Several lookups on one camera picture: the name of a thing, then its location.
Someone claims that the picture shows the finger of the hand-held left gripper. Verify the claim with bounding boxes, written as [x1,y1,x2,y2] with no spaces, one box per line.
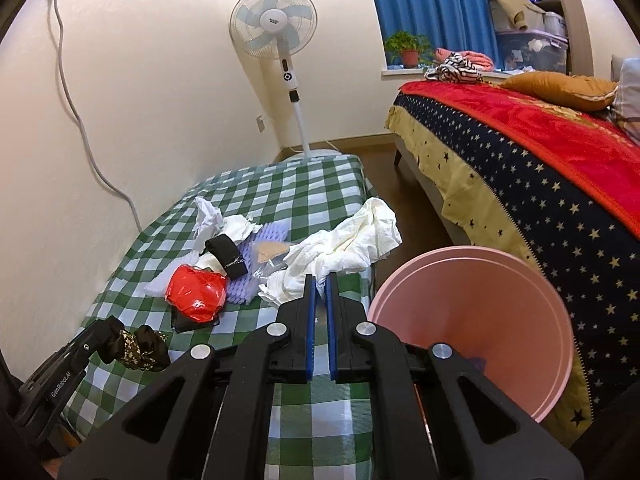
[65,316,124,362]

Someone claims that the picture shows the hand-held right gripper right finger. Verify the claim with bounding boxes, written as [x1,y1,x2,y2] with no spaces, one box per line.
[325,274,586,480]

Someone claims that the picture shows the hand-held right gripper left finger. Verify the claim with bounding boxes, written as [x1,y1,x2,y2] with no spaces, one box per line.
[57,274,317,480]

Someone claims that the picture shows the black gold patterned wrapper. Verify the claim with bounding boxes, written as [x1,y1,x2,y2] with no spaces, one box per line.
[97,317,172,374]

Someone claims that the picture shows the white foam net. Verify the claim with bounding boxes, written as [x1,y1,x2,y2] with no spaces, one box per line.
[143,269,177,299]

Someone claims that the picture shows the clear plastic bag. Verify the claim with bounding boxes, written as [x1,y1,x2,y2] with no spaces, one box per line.
[250,240,294,279]

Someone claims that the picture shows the white garment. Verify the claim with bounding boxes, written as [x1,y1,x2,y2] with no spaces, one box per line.
[257,197,404,307]

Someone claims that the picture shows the white foam net sleeve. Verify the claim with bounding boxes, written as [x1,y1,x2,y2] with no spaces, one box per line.
[226,219,292,307]

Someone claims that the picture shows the red plastic bag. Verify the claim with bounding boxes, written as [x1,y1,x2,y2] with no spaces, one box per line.
[165,264,227,324]

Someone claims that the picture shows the black foil packet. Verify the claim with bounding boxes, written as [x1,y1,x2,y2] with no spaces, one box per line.
[204,233,249,281]

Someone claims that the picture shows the pink plastic bin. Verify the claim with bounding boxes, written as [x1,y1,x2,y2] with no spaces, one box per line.
[366,245,575,423]

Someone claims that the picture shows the glossy black wrapper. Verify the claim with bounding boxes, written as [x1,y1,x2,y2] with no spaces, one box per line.
[170,307,222,334]

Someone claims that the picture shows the crumpled white green-printed paper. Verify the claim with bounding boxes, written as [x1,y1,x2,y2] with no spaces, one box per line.
[222,214,262,247]
[196,251,227,272]

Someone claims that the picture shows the green checked tablecloth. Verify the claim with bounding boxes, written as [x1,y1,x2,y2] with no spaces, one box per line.
[64,153,377,480]

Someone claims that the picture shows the crumpled white tissue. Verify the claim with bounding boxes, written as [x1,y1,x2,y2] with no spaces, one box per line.
[193,195,225,242]

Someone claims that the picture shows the navy star-print bedsheet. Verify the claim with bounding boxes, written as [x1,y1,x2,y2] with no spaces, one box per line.
[384,92,640,429]

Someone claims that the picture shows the red blanket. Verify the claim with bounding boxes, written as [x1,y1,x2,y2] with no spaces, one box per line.
[397,80,640,242]

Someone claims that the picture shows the black white striped cloth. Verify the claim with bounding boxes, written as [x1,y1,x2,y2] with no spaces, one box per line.
[424,55,484,85]

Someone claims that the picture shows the potted green plant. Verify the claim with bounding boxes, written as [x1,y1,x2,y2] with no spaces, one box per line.
[384,31,434,69]

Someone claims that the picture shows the pink cloth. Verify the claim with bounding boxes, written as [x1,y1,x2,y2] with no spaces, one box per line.
[433,47,495,71]

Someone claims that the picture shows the white standing fan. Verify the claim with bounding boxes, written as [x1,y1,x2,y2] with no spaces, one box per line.
[228,0,347,162]

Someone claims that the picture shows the orange pillow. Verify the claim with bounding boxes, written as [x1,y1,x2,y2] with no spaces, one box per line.
[501,70,619,111]

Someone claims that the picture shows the clear storage box purple lid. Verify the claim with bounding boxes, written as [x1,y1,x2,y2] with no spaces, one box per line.
[496,30,570,74]

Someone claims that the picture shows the blue curtain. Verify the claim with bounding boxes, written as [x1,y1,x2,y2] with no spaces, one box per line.
[362,0,524,69]

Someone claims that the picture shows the beige jacket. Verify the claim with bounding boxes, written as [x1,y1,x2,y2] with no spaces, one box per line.
[487,0,544,31]

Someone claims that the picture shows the plaid pillow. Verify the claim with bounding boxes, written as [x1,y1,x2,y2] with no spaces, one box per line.
[607,57,640,147]

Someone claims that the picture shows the small translucent storage box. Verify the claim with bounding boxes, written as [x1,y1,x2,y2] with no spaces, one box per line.
[542,10,569,37]

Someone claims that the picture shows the grey power cable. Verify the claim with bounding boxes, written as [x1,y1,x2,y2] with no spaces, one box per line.
[47,0,144,231]

